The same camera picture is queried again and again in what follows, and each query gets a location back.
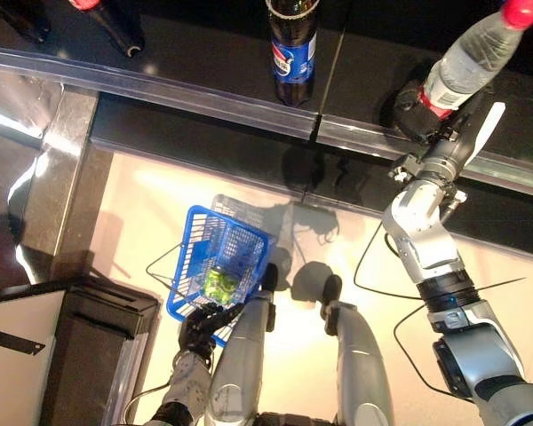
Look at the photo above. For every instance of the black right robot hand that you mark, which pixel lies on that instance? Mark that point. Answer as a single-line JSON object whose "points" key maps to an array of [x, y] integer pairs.
{"points": [[419, 124]]}

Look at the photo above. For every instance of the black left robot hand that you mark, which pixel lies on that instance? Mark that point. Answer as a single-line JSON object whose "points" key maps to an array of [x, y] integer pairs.
{"points": [[200, 330]]}

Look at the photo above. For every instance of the blue plastic shopping basket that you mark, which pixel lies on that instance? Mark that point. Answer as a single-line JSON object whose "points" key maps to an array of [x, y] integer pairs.
{"points": [[175, 308]]}

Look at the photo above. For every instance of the clear water bottle red cap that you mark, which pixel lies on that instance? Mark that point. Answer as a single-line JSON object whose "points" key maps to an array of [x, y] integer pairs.
{"points": [[475, 49]]}

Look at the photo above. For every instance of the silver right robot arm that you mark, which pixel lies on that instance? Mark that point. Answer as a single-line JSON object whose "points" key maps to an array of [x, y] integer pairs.
{"points": [[426, 239]]}

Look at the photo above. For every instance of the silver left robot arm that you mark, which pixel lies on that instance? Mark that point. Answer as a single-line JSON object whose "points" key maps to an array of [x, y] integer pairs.
{"points": [[188, 386]]}

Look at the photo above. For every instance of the grey left robot leg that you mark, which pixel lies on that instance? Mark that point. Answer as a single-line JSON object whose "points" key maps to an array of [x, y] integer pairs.
{"points": [[240, 346]]}

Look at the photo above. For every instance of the grey robot leg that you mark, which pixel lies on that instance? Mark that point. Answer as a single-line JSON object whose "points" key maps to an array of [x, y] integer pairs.
{"points": [[360, 355], [240, 346]]}

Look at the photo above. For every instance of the white flat wrist plate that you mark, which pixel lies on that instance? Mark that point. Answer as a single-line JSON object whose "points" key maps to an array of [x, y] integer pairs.
{"points": [[486, 133]]}

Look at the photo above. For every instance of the black side shelf unit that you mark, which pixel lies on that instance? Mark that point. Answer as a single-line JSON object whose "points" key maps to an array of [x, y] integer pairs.
{"points": [[93, 355]]}

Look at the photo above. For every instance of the pepsi cola bottle blue label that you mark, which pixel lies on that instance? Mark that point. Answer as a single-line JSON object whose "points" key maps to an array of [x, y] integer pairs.
{"points": [[293, 57]]}

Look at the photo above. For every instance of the grey right robot leg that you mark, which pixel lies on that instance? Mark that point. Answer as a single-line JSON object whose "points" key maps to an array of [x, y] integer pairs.
{"points": [[360, 355]]}

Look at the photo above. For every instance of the glossy dark end panel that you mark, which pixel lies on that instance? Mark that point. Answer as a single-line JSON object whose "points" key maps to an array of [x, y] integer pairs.
{"points": [[62, 177]]}

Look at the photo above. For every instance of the black store shelf unit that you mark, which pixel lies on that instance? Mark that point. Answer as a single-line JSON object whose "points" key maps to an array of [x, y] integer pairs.
{"points": [[204, 57]]}

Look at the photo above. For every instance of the cola bottle red label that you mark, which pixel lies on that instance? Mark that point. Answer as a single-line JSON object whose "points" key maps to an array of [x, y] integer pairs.
{"points": [[115, 26]]}

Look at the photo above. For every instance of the dark cola bottle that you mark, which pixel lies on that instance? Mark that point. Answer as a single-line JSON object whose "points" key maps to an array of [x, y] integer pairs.
{"points": [[26, 20]]}

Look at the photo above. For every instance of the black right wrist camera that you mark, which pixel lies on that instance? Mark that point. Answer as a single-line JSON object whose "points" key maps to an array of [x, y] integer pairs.
{"points": [[408, 166]]}

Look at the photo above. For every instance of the clear plastic price rail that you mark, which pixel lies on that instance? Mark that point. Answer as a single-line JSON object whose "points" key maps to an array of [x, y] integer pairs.
{"points": [[160, 93], [360, 133]]}

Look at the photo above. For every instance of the dark metal shelf bracket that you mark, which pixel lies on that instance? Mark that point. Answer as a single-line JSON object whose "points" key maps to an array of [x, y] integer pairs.
{"points": [[13, 344]]}

